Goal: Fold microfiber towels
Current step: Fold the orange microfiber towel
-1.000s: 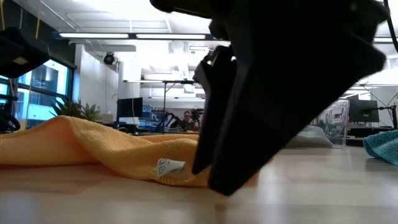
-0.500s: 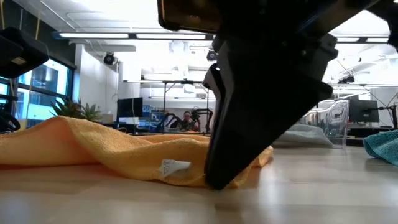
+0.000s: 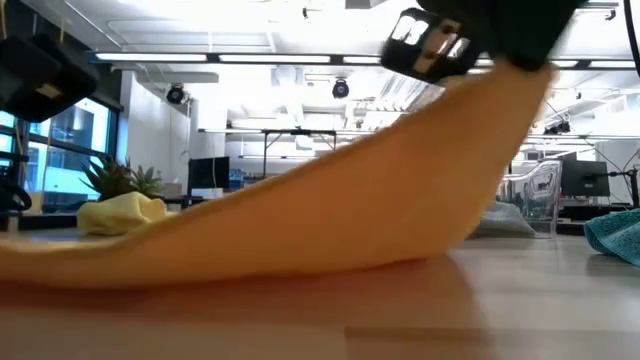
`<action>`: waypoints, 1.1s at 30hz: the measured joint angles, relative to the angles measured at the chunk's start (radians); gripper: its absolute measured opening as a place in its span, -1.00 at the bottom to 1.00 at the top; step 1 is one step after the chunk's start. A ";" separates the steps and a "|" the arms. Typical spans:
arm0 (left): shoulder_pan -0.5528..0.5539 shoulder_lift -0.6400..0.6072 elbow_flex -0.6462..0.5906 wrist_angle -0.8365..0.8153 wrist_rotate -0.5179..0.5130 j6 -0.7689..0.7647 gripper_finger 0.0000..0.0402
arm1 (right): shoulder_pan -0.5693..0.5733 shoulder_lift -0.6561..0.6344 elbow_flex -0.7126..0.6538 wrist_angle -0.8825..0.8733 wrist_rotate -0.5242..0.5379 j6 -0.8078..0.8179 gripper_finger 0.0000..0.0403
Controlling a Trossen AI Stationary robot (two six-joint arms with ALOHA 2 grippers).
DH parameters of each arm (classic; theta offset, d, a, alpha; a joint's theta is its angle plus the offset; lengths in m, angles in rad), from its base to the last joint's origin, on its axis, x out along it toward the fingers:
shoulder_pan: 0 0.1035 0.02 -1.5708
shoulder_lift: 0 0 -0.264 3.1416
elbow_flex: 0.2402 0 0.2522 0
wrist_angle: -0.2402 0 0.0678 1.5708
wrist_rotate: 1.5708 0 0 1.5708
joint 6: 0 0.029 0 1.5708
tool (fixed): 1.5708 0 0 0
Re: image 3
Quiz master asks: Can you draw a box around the black computer monitor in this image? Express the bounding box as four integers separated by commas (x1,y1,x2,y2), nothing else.
559,159,612,198
188,155,232,192

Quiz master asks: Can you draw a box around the clear plastic bin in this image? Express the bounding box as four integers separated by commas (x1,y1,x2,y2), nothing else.
501,159,564,240

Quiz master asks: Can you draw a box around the yellow microfiber towel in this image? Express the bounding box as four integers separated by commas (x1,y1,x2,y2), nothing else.
75,190,170,238

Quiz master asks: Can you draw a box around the grey microfiber towel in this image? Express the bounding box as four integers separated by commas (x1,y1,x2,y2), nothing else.
469,200,539,239

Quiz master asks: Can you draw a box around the small potted succulent plant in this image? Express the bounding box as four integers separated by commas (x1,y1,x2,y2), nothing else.
79,156,167,202

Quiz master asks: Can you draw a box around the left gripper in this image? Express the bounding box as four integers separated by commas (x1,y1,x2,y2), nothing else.
0,32,101,124

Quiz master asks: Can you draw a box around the long ceiling light rail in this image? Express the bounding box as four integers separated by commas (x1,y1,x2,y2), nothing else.
89,49,640,71

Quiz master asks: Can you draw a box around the large window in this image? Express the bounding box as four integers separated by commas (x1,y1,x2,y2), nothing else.
0,96,120,212

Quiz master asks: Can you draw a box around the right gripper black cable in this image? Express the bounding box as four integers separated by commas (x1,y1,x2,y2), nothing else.
621,0,640,79

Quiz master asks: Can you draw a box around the orange microfiber towel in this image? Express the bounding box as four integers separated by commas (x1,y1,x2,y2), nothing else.
0,60,557,292

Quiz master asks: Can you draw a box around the teal microfiber towel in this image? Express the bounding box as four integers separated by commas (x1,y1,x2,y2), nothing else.
583,208,640,268

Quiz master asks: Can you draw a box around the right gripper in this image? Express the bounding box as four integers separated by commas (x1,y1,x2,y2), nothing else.
380,0,589,84

